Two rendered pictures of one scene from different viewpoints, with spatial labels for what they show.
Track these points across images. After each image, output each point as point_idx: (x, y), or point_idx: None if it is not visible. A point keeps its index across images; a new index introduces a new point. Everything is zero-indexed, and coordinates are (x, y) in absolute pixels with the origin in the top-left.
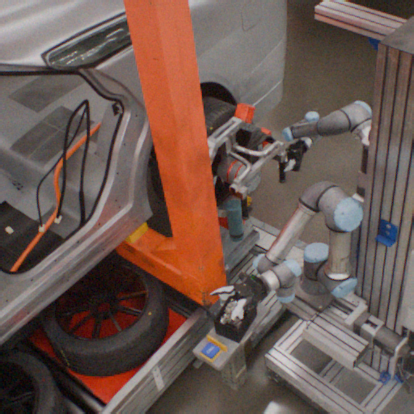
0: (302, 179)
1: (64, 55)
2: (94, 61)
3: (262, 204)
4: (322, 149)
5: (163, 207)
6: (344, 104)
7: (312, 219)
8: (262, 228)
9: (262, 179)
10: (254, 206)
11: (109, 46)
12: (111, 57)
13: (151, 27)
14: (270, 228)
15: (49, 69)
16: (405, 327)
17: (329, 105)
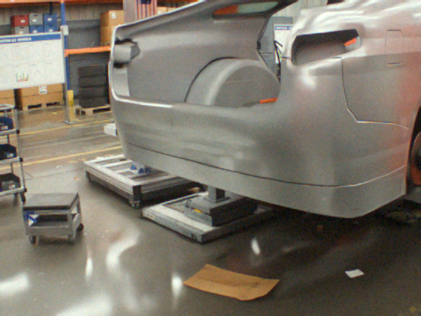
0: (120, 253)
1: (274, 3)
2: (261, 11)
3: (167, 244)
4: (81, 270)
5: (258, 250)
6: (11, 304)
7: (134, 233)
8: (178, 220)
9: (155, 259)
10: (174, 244)
11: (253, 10)
12: (253, 15)
13: None
14: (171, 220)
15: (282, 7)
16: None
17: (27, 307)
